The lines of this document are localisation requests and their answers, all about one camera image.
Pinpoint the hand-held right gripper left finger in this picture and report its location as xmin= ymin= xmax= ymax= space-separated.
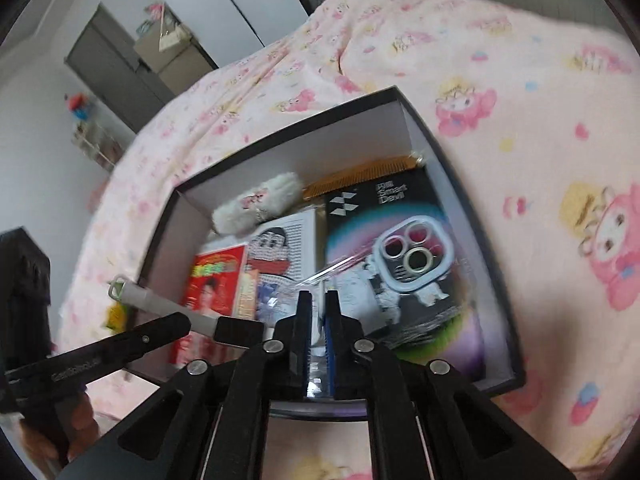
xmin=62 ymin=290 xmax=315 ymax=480

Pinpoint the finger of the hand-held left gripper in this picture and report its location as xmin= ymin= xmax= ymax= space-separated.
xmin=85 ymin=312 xmax=192 ymax=386

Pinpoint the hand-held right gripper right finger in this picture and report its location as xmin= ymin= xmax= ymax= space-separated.
xmin=321 ymin=290 xmax=578 ymax=480

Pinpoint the grey and black stick tool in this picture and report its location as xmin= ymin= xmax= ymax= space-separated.
xmin=107 ymin=274 xmax=265 ymax=347

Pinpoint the red printed packet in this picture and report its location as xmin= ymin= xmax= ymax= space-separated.
xmin=170 ymin=244 xmax=250 ymax=366

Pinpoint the black cardboard box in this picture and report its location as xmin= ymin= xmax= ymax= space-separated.
xmin=122 ymin=86 xmax=527 ymax=421

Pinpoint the person's left hand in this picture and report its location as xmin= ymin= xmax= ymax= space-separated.
xmin=17 ymin=387 xmax=108 ymax=466

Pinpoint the yellow snack packet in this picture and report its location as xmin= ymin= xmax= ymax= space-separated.
xmin=102 ymin=305 xmax=128 ymax=333

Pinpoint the dark phone case package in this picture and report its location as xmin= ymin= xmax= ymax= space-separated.
xmin=320 ymin=167 xmax=488 ymax=381

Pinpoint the white plush pouch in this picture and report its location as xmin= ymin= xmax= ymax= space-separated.
xmin=211 ymin=172 xmax=305 ymax=236

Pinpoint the small white rack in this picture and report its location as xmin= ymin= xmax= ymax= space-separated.
xmin=72 ymin=120 xmax=126 ymax=171

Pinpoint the amber comb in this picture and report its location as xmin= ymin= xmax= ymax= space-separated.
xmin=300 ymin=152 xmax=428 ymax=201

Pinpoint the red and blue toy figure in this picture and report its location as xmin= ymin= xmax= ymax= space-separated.
xmin=65 ymin=92 xmax=91 ymax=123

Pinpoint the grey door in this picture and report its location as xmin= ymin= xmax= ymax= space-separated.
xmin=65 ymin=2 xmax=221 ymax=133

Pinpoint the pink printed blanket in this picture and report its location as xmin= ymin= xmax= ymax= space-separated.
xmin=55 ymin=0 xmax=640 ymax=480

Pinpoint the white wardrobe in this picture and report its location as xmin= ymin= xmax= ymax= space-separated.
xmin=127 ymin=0 xmax=311 ymax=66

